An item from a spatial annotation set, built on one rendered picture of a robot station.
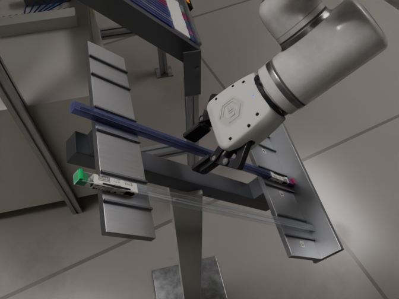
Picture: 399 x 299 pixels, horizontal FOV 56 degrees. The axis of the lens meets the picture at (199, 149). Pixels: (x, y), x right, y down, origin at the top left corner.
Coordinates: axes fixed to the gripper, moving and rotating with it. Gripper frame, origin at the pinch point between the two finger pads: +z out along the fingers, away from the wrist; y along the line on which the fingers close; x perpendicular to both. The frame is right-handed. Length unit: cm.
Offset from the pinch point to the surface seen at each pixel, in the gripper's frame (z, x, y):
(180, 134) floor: 57, 72, -74
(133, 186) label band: 0.9, -15.2, 11.0
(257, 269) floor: 45, 83, -4
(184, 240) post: 23.7, 19.0, 3.0
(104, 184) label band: 1.3, -19.4, 11.7
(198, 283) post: 46, 47, 3
